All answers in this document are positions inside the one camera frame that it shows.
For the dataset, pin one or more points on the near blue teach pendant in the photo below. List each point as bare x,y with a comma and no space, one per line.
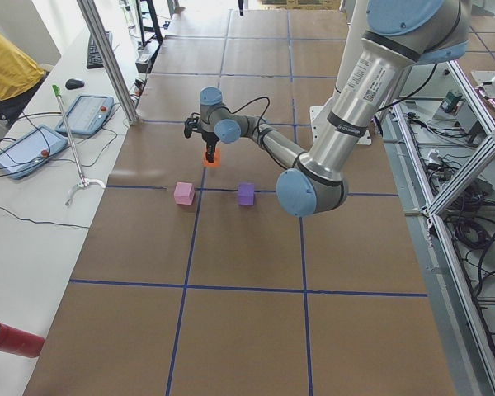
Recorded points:
31,151

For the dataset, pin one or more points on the blue teach pendant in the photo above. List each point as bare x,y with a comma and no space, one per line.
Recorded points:
31,151
87,114

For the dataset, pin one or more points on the black keyboard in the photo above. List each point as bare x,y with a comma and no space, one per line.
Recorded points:
94,59

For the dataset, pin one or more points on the reacher grabber stick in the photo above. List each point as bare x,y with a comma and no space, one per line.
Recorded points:
84,182

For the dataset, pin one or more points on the black computer mouse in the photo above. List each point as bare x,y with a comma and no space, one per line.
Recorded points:
74,83

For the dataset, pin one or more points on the aluminium frame post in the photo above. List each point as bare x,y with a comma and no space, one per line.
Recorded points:
97,30

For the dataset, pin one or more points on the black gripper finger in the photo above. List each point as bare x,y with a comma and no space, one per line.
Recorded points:
210,155

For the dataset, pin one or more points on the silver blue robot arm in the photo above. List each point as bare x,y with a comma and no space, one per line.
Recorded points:
392,36

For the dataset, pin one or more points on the pink foam cube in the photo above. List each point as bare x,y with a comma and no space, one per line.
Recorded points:
184,193

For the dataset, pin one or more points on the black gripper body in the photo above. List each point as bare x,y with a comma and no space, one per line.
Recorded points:
209,142

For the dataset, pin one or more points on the far blue teach pendant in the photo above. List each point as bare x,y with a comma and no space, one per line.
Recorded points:
87,114

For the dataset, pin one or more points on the person in yellow shirt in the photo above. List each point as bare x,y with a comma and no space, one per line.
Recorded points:
20,78

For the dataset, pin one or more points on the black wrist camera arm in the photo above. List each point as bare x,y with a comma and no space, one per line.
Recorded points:
191,125

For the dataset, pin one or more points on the aluminium frame rail structure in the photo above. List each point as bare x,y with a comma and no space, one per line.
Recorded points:
439,127

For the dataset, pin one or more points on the red cylinder tube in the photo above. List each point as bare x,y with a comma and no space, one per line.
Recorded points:
18,342

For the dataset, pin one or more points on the purple foam cube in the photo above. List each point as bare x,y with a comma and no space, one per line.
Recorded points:
246,193

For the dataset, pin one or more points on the orange foam cube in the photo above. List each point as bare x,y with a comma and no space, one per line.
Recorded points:
216,159

